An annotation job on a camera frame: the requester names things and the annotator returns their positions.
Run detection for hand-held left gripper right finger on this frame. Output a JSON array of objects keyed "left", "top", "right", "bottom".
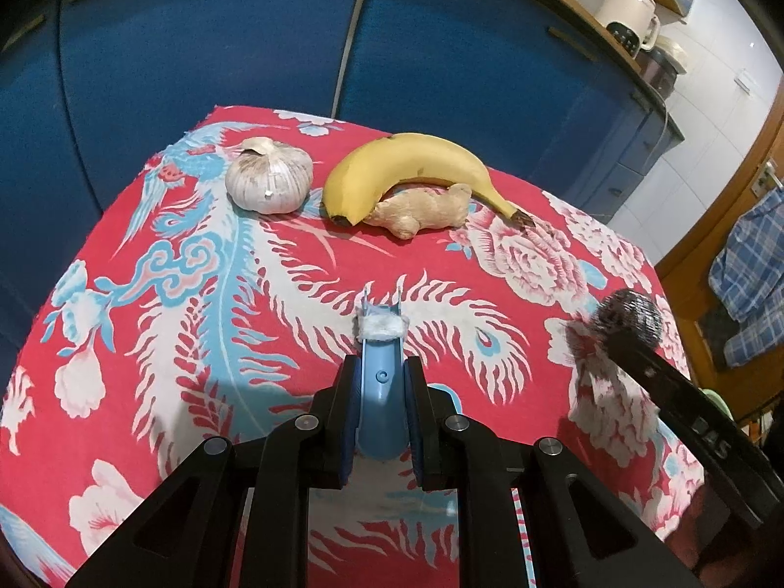
[{"left": 404, "top": 355, "right": 702, "bottom": 588}]

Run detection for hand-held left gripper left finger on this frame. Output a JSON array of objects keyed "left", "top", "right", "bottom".
[{"left": 64, "top": 355, "right": 362, "bottom": 588}]

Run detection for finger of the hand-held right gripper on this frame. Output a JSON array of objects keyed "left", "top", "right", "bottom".
[{"left": 603, "top": 334, "right": 696, "bottom": 411}]

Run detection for light blue plastic tool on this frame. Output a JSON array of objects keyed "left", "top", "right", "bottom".
[{"left": 355, "top": 294, "right": 410, "bottom": 462}]

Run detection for red bucket with green rim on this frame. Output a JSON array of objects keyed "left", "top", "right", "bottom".
[{"left": 700, "top": 388, "right": 736, "bottom": 420}]

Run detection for dark scouring ball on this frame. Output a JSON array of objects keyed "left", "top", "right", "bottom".
[{"left": 593, "top": 289, "right": 665, "bottom": 344}]

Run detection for wooden door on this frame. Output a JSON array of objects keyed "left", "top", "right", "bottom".
[{"left": 652, "top": 98, "right": 784, "bottom": 436}]

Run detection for blue plaid shirt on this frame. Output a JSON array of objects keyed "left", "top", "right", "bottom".
[{"left": 709, "top": 187, "right": 784, "bottom": 368}]

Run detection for red floral tablecloth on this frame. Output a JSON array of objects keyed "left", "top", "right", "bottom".
[{"left": 0, "top": 104, "right": 705, "bottom": 588}]

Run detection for ginger root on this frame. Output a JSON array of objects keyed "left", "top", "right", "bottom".
[{"left": 366, "top": 182, "right": 474, "bottom": 240}]

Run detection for garlic bulb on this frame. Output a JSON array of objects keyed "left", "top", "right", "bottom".
[{"left": 224, "top": 136, "right": 315, "bottom": 215}]

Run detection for yellow banana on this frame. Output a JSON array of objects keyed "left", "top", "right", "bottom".
[{"left": 321, "top": 132, "right": 535, "bottom": 232}]

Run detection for dark rice cooker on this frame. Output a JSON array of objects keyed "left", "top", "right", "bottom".
[{"left": 634, "top": 43, "right": 690, "bottom": 93}]

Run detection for blue lower cabinets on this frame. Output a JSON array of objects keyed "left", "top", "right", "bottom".
[{"left": 0, "top": 0, "right": 684, "bottom": 368}]

